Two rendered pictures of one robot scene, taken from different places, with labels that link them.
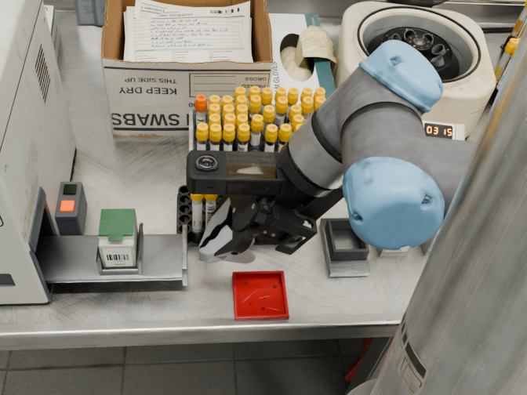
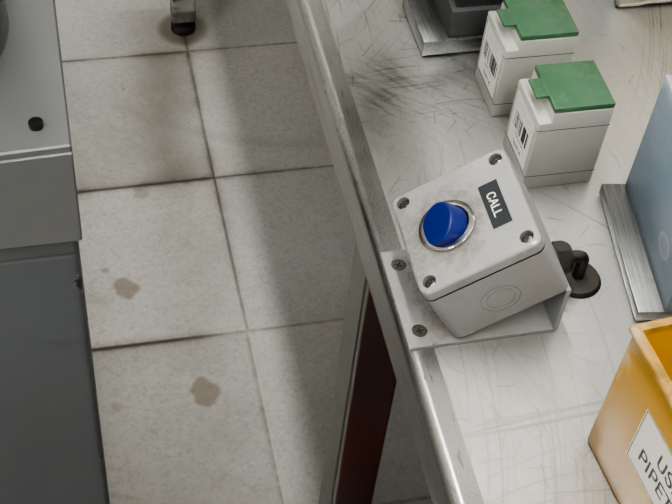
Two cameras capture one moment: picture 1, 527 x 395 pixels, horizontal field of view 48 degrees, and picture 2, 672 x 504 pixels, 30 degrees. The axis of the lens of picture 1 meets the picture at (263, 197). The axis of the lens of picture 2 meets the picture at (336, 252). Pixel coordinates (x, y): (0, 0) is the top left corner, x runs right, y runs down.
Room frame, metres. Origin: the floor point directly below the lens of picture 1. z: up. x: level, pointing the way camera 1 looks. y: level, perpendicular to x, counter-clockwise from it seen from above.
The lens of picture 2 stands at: (0.32, -0.80, 1.44)
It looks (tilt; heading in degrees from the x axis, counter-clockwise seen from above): 50 degrees down; 83
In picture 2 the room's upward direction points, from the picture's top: 7 degrees clockwise
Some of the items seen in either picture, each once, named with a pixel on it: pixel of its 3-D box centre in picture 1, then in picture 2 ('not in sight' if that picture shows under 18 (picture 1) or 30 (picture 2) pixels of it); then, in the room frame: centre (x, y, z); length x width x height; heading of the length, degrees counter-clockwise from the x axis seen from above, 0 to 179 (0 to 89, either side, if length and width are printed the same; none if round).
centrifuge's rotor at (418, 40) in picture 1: (413, 57); not in sight; (0.82, -0.21, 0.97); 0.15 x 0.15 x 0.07
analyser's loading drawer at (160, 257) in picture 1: (103, 253); not in sight; (0.39, 0.19, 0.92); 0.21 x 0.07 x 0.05; 101
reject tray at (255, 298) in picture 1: (259, 295); not in sight; (0.39, -0.01, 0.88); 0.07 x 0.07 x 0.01; 11
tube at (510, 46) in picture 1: (501, 67); not in sight; (0.87, -0.38, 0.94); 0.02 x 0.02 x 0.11
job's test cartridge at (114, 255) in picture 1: (119, 240); not in sight; (0.40, 0.16, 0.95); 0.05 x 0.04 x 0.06; 11
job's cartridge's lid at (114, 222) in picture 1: (116, 224); not in sight; (0.40, 0.16, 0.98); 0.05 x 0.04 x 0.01; 11
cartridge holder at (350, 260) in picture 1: (345, 242); (477, 6); (0.48, -0.12, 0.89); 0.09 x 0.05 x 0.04; 11
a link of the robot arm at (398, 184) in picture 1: (408, 179); not in sight; (0.34, -0.12, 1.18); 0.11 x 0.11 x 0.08; 4
